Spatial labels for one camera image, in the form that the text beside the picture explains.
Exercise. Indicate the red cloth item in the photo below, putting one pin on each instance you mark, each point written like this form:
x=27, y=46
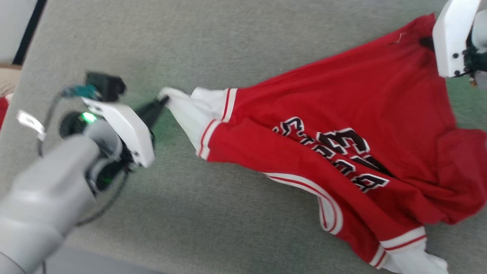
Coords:
x=3, y=112

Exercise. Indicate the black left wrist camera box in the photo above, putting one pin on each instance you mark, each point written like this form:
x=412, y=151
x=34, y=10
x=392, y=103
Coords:
x=106, y=85

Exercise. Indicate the red white basketball jersey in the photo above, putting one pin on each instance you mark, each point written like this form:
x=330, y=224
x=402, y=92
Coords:
x=342, y=114

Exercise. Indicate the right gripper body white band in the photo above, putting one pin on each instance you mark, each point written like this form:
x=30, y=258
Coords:
x=451, y=38

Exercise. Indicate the grey fabric sofa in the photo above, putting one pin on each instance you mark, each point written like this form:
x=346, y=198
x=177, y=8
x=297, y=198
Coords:
x=228, y=49

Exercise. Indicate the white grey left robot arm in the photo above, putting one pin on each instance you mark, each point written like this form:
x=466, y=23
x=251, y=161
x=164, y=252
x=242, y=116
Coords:
x=49, y=190

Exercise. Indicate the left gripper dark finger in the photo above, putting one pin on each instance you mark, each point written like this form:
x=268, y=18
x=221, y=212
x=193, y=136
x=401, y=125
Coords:
x=154, y=110

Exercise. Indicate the black skirting strip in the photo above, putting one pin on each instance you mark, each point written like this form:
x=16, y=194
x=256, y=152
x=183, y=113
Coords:
x=29, y=32

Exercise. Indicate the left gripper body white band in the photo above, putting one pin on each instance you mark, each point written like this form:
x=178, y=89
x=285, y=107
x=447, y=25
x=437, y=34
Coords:
x=129, y=129

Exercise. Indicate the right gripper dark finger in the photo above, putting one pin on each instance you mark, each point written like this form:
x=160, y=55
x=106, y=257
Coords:
x=427, y=42

